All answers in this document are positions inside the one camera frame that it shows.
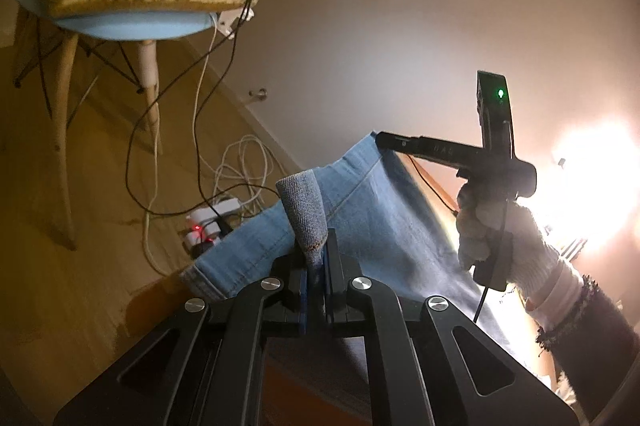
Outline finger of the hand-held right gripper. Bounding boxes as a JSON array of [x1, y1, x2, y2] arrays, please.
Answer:
[[375, 131, 467, 171]]

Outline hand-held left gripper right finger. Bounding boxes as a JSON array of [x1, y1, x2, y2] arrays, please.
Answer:
[[323, 231, 581, 426]]

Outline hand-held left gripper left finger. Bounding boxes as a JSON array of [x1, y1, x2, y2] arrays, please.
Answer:
[[52, 256, 309, 426]]

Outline blue denim pants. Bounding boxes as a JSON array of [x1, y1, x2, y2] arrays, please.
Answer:
[[180, 131, 523, 392]]

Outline person's right forearm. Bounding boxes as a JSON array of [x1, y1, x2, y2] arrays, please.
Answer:
[[524, 256, 638, 426]]

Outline person's right hand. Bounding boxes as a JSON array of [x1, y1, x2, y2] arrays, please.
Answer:
[[456, 183, 562, 303]]

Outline orange patterned bed sheet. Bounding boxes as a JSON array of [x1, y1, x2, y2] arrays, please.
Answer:
[[262, 346, 373, 413]]

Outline white power strip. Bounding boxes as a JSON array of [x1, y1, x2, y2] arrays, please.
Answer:
[[181, 197, 242, 257]]

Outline blue chair with wooden legs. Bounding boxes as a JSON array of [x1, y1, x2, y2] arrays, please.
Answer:
[[7, 0, 223, 251]]

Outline white ring light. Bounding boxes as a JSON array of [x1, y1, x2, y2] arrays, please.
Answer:
[[545, 121, 640, 267]]

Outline coiled white cable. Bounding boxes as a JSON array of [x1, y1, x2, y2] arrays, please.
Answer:
[[214, 135, 282, 217]]

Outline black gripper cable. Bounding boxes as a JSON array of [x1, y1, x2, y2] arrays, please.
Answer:
[[472, 201, 512, 323]]

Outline white lamp cable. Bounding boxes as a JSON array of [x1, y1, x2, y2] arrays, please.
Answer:
[[144, 23, 223, 277]]

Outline long black cable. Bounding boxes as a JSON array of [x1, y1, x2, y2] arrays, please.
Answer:
[[125, 0, 260, 219]]

